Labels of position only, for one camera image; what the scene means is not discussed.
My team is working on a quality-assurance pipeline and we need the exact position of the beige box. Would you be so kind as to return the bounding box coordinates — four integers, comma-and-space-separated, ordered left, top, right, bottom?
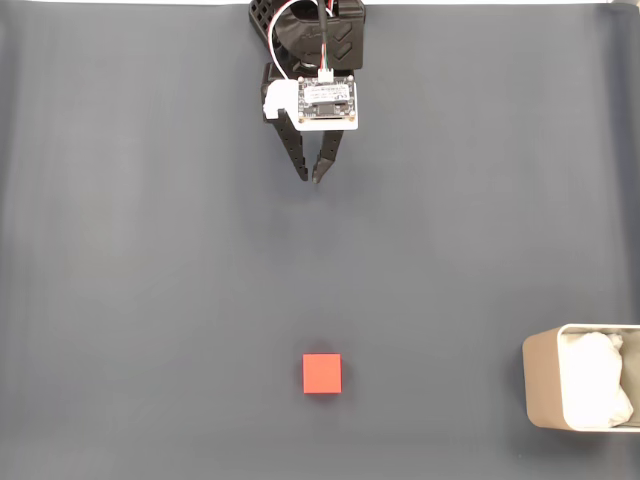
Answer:
521, 323, 640, 432

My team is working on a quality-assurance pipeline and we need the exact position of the black camera cable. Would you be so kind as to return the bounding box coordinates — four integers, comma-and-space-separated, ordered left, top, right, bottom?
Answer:
314, 0, 335, 72

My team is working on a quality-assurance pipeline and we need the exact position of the white crumpled cloth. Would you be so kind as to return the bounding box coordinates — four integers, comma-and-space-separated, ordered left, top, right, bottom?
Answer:
562, 330, 635, 430

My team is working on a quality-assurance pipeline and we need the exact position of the red cube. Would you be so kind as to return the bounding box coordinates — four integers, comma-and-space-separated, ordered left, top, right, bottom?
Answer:
302, 353, 343, 395

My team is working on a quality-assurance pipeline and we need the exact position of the dark grey table mat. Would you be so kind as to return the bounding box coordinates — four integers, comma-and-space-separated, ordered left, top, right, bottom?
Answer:
0, 3, 640, 480

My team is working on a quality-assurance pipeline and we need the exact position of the white red servo wire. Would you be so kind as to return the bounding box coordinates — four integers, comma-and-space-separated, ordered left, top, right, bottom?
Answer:
267, 0, 299, 81

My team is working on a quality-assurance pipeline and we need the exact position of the white camera board mount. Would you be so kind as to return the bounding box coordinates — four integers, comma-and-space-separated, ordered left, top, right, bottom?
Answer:
262, 74, 360, 133

